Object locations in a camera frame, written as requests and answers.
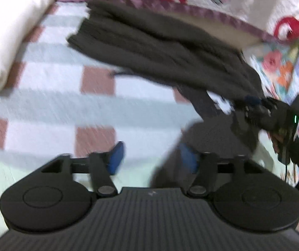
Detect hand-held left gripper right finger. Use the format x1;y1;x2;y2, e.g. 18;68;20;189
179;143;264;198

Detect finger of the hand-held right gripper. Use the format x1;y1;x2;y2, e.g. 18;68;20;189
240;96;267;121

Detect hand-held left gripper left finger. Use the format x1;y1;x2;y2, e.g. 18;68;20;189
41;141;126;198

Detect dark brown knit sweater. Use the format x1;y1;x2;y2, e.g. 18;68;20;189
67;0;270;189

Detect person's right hand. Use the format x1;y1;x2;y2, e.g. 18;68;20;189
270;132;299;168

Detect floral blanket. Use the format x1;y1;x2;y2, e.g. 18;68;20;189
249;0;299;147

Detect checked fleece blanket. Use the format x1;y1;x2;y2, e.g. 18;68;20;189
0;1;278;243

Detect white bear-print quilt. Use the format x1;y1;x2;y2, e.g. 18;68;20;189
0;0;299;45

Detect white pillow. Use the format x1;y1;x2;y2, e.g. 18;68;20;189
0;0;61;92

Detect black cable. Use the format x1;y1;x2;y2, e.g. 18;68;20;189
276;133;296;182

